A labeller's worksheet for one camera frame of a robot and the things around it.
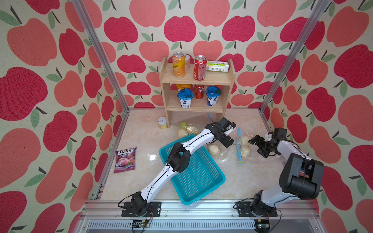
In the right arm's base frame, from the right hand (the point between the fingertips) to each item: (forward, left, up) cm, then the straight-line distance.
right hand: (255, 148), depth 92 cm
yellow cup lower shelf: (+25, +49, +27) cm, 61 cm away
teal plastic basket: (-20, +33, -6) cm, 39 cm away
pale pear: (-4, +26, +1) cm, 27 cm away
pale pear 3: (+5, +6, +1) cm, 7 cm away
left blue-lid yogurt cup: (+18, +47, +25) cm, 56 cm away
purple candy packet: (-16, +81, -1) cm, 83 cm away
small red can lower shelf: (+24, +38, +26) cm, 52 cm away
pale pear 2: (-3, +6, 0) cm, 7 cm away
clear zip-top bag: (-2, +12, -6) cm, 14 cm away
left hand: (+4, +16, -1) cm, 16 cm away
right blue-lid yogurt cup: (+21, +30, +25) cm, 44 cm away
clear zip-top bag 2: (+9, +45, +2) cm, 46 cm away
